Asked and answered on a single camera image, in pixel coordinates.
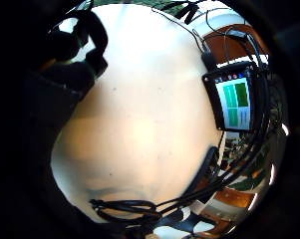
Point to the black plug adapter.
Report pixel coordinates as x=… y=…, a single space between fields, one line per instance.
x=209 y=60

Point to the black chair base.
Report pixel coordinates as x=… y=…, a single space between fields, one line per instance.
x=186 y=11

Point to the small grey box device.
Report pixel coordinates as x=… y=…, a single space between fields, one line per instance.
x=236 y=33

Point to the small black monitor green screen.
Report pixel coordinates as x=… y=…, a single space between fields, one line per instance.
x=237 y=99

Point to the brown wooden furniture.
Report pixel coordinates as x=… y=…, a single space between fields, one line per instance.
x=234 y=48

